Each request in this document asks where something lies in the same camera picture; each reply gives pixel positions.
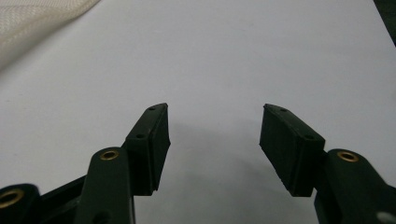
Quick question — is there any white table sheet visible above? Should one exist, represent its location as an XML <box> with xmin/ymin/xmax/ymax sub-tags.
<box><xmin>0</xmin><ymin>0</ymin><xmax>396</xmax><ymax>224</ymax></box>

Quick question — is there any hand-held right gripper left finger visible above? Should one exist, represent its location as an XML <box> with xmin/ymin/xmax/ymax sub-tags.
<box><xmin>74</xmin><ymin>103</ymin><xmax>172</xmax><ymax>224</ymax></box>

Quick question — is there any cream mesh laundry bag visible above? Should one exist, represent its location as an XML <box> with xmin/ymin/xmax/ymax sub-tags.
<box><xmin>0</xmin><ymin>0</ymin><xmax>102</xmax><ymax>72</ymax></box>

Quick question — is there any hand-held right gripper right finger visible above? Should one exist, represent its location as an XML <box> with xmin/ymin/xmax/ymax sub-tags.
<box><xmin>259</xmin><ymin>104</ymin><xmax>396</xmax><ymax>224</ymax></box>

